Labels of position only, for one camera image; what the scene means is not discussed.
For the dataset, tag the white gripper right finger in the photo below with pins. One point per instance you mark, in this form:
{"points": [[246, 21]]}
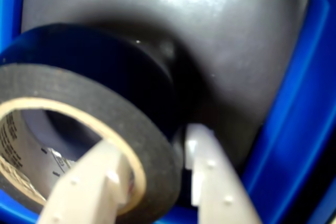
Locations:
{"points": [[220, 190]]}

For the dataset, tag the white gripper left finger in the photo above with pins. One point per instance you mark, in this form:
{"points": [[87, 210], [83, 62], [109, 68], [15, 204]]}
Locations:
{"points": [[86, 182]]}

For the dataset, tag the black tape roll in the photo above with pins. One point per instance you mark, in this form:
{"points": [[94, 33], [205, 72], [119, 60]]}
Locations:
{"points": [[105, 103]]}

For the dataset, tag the blue square box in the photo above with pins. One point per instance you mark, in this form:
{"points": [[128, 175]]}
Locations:
{"points": [[302, 129]]}

